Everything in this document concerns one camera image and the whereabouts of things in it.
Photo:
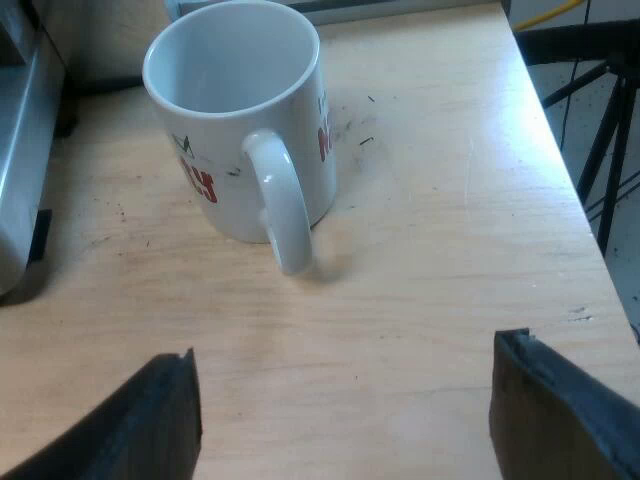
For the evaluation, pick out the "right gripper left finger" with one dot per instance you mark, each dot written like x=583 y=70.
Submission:
x=145 y=425

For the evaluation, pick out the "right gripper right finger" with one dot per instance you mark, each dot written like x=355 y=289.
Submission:
x=555 y=420

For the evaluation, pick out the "steel espresso machine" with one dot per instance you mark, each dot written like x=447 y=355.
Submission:
x=22 y=165

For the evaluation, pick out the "white mug with red and black print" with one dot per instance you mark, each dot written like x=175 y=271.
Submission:
x=235 y=130

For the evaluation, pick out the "black tripod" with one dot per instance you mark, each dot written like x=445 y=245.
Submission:
x=595 y=100

